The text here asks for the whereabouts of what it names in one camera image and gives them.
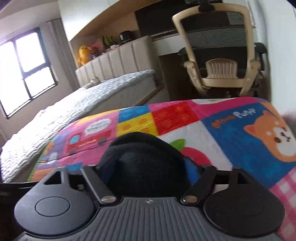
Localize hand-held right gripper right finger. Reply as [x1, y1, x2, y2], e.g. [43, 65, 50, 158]
[180, 158, 255, 205]

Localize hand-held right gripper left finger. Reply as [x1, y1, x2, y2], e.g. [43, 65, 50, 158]
[43, 163, 117, 205]

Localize black pants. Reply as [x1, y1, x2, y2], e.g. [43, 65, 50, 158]
[98, 132, 199, 198]

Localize colourful cartoon printed mat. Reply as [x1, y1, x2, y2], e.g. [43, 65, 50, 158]
[28, 96, 296, 239]

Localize white quilted bed mattress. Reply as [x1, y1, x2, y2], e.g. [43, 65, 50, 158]
[0, 70, 155, 183]

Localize small beige object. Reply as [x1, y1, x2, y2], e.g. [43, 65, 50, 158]
[84, 77, 101, 88]

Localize beige padded headboard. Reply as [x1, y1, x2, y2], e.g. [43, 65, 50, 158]
[75, 36, 160, 87]

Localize yellow plush toy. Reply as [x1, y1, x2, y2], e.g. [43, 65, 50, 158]
[77, 45, 93, 67]

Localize grey curtain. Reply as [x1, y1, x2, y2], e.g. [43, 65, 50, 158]
[46, 20, 80, 88]

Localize green potted plant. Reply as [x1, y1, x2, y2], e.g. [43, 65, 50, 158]
[102, 35, 116, 48]

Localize white desk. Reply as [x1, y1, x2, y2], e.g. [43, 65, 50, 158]
[151, 32, 182, 56]

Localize dark framed window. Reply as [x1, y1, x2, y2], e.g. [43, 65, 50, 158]
[0, 28, 57, 119]

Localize white wardrobe door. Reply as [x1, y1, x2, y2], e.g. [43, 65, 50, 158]
[254, 0, 296, 114]

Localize beige mesh office chair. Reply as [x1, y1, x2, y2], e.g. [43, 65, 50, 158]
[172, 0, 269, 98]

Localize white overhead cabinet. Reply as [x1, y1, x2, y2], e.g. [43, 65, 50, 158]
[58, 0, 130, 42]

